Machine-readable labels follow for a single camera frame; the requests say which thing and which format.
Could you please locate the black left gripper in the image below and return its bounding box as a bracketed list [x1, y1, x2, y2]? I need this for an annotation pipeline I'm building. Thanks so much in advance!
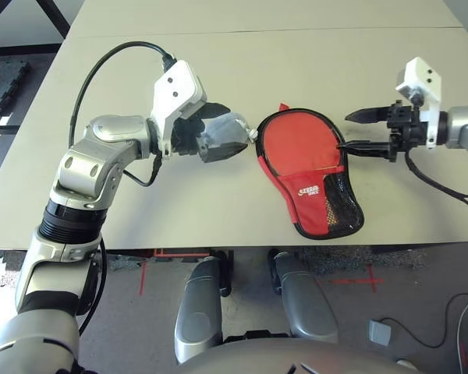
[171, 101, 247, 164]

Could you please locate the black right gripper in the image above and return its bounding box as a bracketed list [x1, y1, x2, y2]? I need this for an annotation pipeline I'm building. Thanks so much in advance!
[337, 101, 430, 163]

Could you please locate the grey plush toy keychain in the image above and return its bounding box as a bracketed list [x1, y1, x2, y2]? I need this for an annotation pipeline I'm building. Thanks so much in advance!
[200, 112, 258, 147]

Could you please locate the red black paddle case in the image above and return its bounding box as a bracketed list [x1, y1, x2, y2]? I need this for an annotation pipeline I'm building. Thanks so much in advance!
[255, 103, 366, 239]

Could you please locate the dark speckled floor mat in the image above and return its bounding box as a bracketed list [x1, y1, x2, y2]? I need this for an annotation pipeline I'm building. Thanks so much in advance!
[300, 245, 426, 273]

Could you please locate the grey robot left leg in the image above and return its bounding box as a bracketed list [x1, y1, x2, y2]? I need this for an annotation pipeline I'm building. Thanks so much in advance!
[174, 251, 233, 365]

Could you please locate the grey robot leg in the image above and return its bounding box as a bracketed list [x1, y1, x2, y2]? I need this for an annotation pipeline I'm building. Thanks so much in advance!
[267, 249, 340, 344]
[174, 251, 233, 365]

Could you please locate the grey robot right leg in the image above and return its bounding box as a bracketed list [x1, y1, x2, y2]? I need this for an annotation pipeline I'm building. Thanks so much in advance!
[267, 249, 340, 344]

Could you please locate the grey foot pedal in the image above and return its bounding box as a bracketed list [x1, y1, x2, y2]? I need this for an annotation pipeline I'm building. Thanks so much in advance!
[368, 319, 392, 346]

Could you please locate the black foam floor mat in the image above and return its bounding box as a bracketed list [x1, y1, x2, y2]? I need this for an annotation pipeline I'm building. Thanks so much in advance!
[0, 58, 32, 125]

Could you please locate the grey robot torso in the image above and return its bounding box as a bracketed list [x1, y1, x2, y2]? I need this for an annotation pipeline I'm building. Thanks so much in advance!
[179, 337, 418, 374]

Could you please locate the grey puzzle floor mat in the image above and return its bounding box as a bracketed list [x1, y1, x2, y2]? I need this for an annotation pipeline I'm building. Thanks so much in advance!
[0, 249, 36, 289]

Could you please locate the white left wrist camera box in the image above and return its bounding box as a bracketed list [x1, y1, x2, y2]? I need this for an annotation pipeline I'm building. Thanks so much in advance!
[150, 58, 207, 157]

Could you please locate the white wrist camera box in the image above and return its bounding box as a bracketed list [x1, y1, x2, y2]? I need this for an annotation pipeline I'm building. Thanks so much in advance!
[395, 57, 442, 149]
[150, 58, 207, 157]

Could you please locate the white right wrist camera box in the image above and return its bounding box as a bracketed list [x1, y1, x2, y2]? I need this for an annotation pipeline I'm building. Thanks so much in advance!
[395, 57, 442, 149]

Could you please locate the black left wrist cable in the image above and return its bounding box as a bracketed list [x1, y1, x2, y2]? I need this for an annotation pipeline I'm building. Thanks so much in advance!
[69, 41, 176, 188]

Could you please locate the black metal frame bar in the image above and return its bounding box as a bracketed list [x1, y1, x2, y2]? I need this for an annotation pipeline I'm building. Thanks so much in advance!
[42, 0, 72, 39]

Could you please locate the black pedal cable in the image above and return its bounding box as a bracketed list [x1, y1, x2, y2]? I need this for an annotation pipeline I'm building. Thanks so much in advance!
[378, 294, 468, 349]

